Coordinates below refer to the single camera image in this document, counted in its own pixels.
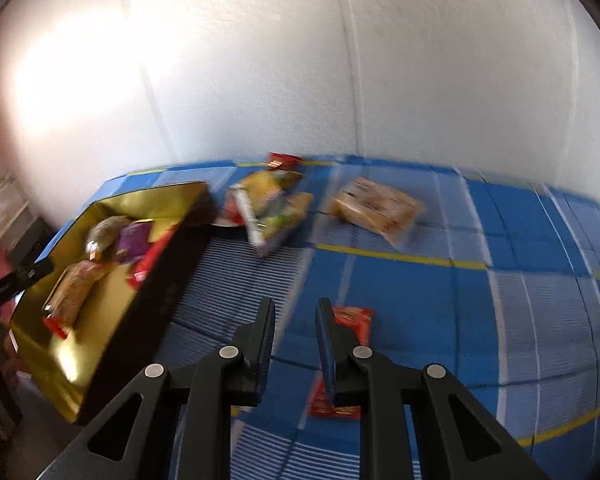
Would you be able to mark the black box with gold lining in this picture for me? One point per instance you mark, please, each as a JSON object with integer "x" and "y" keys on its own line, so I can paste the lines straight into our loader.
{"x": 105, "y": 310}

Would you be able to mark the small tan snack packet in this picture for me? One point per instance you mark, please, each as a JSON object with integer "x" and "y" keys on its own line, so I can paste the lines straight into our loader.
{"x": 297, "y": 210}

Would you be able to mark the small red snack packet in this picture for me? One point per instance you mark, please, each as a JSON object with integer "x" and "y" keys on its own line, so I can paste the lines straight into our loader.
{"x": 282, "y": 161}

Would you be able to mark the yellow green snack packet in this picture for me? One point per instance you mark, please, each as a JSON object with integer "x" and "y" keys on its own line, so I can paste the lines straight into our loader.
{"x": 270, "y": 190}

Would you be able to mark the green white snack packet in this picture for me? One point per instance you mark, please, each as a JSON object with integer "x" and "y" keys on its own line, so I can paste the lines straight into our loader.
{"x": 267, "y": 232}

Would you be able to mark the large tan cracker packet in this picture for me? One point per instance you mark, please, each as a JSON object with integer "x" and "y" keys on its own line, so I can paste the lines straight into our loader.
{"x": 375, "y": 207}

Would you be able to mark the clear snack bar red ends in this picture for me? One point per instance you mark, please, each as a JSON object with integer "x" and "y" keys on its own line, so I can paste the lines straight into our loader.
{"x": 75, "y": 287}

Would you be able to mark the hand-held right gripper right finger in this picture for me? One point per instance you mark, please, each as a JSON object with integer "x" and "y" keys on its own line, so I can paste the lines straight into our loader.
{"x": 325, "y": 345}

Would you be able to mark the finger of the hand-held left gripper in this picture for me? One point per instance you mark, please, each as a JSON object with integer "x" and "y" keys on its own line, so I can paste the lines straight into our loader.
{"x": 15, "y": 282}

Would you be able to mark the clear grain snack bag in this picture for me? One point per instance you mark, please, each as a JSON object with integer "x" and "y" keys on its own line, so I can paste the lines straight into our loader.
{"x": 105, "y": 232}

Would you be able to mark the low shelf unit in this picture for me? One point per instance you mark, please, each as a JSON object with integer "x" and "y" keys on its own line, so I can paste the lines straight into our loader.
{"x": 30, "y": 240}

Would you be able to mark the red printed snack packet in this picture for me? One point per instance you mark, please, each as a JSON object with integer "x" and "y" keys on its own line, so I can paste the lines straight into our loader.
{"x": 355, "y": 325}

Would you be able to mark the purple snack packet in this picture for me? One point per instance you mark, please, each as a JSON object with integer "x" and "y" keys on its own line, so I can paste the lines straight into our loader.
{"x": 135, "y": 240}

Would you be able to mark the blue plaid tablecloth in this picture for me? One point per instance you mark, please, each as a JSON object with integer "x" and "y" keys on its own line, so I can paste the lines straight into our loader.
{"x": 480, "y": 310}

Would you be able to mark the large red snack packet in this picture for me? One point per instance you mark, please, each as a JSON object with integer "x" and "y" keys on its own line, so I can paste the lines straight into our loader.
{"x": 152, "y": 260}

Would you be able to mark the white patterned box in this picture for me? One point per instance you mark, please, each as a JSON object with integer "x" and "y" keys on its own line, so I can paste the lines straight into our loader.
{"x": 5, "y": 200}

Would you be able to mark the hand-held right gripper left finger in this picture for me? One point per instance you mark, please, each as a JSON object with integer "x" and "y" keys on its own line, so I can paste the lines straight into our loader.
{"x": 265, "y": 340}

